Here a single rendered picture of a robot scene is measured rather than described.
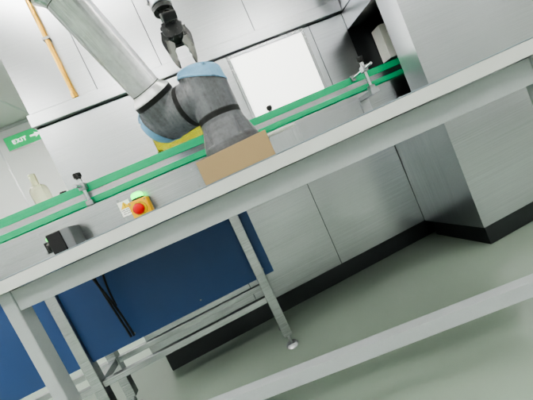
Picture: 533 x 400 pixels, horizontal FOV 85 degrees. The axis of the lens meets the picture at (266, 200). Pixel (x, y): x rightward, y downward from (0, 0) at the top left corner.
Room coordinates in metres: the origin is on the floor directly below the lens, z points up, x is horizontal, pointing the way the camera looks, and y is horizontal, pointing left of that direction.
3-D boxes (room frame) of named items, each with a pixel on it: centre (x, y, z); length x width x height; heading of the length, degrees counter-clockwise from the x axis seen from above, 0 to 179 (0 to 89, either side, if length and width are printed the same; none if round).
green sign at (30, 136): (4.10, 2.65, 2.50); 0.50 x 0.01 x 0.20; 98
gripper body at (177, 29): (1.06, 0.06, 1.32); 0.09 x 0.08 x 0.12; 8
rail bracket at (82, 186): (1.08, 0.60, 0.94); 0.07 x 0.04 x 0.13; 8
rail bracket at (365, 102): (1.30, -0.62, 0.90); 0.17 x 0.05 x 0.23; 8
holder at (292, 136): (1.16, -0.11, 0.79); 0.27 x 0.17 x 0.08; 8
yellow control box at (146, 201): (1.09, 0.43, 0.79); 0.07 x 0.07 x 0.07; 8
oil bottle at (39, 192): (1.32, 0.91, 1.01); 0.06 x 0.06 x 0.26; 8
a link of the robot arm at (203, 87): (0.78, 0.03, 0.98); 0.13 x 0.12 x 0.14; 66
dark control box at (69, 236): (1.05, 0.71, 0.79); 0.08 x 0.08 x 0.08; 8
